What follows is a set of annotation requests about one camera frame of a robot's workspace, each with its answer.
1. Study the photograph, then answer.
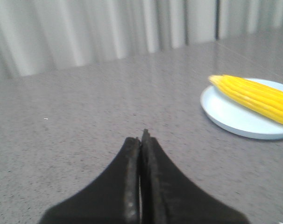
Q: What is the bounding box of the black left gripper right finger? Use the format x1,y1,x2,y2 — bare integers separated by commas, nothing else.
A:
141,129,249,224

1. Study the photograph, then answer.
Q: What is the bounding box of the yellow corn cob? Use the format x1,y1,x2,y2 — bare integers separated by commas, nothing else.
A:
208,74,283,125

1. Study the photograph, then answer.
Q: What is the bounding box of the white pleated curtain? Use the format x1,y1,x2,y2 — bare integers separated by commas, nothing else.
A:
0,0,283,80

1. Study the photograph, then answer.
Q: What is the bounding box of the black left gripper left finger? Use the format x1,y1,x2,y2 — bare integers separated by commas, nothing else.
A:
39,137,140,224

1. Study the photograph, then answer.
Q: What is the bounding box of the light blue round plate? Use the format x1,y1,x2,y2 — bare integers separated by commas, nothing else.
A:
200,78,283,140

